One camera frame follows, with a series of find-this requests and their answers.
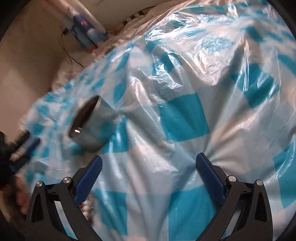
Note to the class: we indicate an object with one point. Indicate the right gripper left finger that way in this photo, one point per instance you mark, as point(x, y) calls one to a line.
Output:
point(85, 178)

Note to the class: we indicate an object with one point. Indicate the round silver metal tin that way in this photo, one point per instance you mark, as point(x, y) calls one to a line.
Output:
point(94, 124)

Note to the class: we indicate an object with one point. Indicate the blue cartoon curtain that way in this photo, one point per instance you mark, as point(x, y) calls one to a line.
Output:
point(85, 33)

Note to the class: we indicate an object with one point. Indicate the striped pillow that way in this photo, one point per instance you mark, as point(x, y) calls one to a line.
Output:
point(132, 19)

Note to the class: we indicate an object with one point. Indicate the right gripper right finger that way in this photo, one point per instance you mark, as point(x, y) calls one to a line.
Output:
point(213, 178)

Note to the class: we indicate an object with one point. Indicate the blue white checkered plastic sheet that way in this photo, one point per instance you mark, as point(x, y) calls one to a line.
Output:
point(212, 78)

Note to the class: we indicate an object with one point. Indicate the white grid bed sheet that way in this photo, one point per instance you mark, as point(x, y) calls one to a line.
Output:
point(70, 67)

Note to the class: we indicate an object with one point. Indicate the left hand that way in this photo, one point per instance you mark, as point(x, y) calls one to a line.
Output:
point(15, 197)

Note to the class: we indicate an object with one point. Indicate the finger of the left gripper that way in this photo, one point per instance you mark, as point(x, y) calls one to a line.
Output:
point(21, 139)
point(16, 165)

